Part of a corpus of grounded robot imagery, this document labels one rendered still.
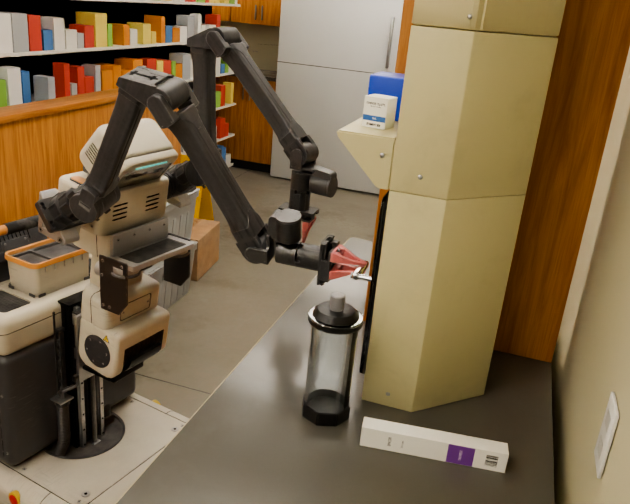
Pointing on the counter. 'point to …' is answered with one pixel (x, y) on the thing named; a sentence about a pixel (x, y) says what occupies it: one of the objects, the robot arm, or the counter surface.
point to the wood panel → (556, 169)
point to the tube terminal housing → (453, 211)
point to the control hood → (371, 150)
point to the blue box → (387, 85)
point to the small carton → (379, 111)
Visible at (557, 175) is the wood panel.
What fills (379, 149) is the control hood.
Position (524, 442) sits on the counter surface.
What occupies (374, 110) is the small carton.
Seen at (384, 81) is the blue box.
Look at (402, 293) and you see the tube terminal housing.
